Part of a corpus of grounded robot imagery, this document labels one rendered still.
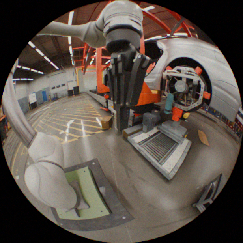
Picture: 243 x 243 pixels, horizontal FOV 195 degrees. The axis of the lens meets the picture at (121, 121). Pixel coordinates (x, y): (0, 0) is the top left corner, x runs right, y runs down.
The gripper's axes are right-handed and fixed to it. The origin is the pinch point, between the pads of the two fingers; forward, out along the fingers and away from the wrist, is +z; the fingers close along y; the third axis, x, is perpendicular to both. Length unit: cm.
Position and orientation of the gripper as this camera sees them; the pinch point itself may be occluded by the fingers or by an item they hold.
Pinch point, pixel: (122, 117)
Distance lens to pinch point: 18.6
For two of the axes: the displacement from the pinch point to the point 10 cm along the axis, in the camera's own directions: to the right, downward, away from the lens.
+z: 0.0, 8.7, 4.9
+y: 5.9, 4.0, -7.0
